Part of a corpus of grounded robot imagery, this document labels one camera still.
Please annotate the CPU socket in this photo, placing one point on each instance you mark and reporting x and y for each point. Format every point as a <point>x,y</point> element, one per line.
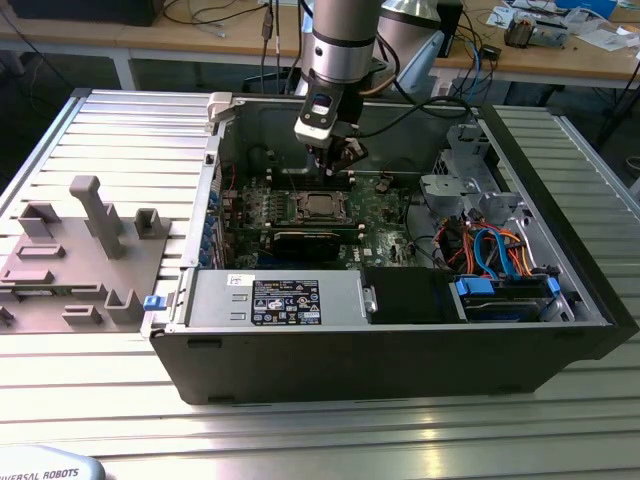
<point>298,216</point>

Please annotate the grey plastic parts rack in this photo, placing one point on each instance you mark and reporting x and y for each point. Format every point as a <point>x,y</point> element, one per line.
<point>75,250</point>

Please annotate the blue plastic latch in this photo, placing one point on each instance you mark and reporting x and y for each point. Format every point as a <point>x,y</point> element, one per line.
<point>153,302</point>

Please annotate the grey electronic device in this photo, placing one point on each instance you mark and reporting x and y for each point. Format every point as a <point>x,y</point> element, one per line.
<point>550,35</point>

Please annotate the grey power supply unit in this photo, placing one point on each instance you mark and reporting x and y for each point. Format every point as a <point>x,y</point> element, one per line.
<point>220,300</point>

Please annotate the thin metal locking lever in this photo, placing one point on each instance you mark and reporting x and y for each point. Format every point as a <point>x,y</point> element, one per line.
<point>293,182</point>

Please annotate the pale blue teach pendant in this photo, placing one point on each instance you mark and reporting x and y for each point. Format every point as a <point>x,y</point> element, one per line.
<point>50,472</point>

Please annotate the black plastic shroud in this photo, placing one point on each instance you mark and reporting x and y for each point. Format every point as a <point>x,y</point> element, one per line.
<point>405,295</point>

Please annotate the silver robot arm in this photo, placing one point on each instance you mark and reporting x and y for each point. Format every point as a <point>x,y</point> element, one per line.
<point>345,50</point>

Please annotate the black graphics card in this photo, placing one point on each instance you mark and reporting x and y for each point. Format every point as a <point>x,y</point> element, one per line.
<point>305,245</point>

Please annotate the black equipment box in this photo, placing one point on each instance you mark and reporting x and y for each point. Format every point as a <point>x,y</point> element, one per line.
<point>85,12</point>

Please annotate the blue cardboard box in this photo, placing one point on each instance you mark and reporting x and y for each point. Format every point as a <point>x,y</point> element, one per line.
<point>585,6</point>

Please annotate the metal cooler heatsink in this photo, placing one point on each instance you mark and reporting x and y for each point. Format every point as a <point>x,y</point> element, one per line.
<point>520,32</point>

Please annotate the wooden desk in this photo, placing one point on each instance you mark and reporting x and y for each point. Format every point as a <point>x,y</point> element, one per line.
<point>200,42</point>

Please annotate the grey metal drive cage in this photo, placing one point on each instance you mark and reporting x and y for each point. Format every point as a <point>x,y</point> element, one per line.
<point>445,190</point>

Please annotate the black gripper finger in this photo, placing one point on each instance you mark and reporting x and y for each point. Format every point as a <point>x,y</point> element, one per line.
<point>324,160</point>
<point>350,152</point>

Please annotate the green motherboard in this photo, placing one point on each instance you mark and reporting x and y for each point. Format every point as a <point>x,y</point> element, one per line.
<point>385,220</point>

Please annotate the hard disk in blue carrier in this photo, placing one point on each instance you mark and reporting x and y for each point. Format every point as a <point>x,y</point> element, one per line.
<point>472,289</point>

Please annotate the pale grey case latch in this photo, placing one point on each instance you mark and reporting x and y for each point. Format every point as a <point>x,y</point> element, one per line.
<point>220,105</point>

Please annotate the small black device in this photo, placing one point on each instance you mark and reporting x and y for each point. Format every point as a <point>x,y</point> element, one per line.
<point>491,51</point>

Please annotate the large white wrist camera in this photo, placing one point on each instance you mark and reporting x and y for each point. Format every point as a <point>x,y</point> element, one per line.
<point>312,131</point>

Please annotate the black PC case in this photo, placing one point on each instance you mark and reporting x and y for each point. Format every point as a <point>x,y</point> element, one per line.
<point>350,365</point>

